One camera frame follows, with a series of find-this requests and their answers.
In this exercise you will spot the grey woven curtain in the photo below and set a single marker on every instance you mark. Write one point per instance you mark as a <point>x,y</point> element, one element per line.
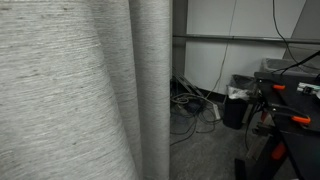
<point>85,89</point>

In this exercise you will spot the white power strip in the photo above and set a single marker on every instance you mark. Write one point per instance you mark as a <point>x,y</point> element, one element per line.
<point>216,111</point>

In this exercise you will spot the black trash bin with liner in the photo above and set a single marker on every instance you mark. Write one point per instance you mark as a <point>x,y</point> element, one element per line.
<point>240,94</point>

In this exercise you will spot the grey plastic bin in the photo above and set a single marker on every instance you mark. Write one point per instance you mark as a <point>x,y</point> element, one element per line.
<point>275,65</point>

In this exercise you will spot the black work table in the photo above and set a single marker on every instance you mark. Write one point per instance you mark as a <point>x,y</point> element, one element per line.
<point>287,139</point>

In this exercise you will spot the white item on table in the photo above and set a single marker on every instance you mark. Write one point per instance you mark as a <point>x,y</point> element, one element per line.
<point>308,89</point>

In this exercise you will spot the metal wall rail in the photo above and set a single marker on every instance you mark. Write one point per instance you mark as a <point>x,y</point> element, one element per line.
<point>247,38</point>

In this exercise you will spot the upper orange-handled clamp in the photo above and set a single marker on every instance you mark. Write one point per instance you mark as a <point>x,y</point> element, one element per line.
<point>271,84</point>

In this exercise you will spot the orange-handled clamp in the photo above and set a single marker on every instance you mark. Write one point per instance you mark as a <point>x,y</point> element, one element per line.
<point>271,84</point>
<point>294,115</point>

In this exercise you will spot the lower orange-handled clamp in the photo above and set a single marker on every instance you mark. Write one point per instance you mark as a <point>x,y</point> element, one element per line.
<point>294,115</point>

